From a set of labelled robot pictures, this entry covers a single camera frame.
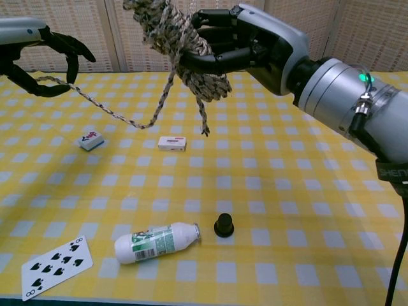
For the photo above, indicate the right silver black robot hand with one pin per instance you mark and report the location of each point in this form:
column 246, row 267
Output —
column 274, row 41

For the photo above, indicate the white bottle green label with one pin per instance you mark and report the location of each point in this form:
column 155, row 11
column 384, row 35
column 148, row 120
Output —
column 153, row 243

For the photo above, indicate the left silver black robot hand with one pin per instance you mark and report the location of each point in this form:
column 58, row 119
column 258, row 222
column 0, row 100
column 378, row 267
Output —
column 19, row 30

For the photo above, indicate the yellow white checked tablecloth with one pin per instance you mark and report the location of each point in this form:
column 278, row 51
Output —
column 255, row 165

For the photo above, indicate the eight of spades card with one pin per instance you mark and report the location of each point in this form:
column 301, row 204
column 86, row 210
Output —
column 55, row 266

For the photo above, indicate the white mahjong tile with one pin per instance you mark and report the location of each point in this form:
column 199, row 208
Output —
column 90, row 140

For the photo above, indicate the black bottle cap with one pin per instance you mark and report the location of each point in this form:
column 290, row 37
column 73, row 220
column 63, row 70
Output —
column 224, row 224

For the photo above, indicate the small white rectangular box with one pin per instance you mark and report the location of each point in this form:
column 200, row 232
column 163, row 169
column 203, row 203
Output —
column 172, row 143

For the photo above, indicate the woven bamboo folding screen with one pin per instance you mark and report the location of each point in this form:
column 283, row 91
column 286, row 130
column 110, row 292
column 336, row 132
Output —
column 366, row 28

